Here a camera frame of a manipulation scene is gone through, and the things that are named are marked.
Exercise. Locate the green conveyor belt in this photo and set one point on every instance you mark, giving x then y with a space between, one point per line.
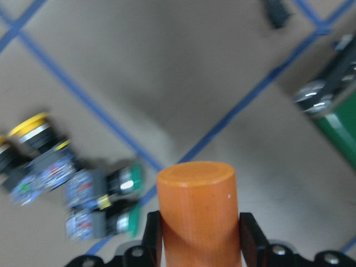
329 99

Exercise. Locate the green push button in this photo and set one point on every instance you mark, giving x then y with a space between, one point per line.
121 217
97 189

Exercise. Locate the plain orange cylinder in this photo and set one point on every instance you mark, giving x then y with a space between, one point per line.
199 209

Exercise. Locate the yellow push button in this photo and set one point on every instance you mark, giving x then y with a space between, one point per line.
50 160
13 165

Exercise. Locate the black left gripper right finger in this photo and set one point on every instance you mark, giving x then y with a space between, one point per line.
252 239

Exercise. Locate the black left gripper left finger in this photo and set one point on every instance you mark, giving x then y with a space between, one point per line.
151 244

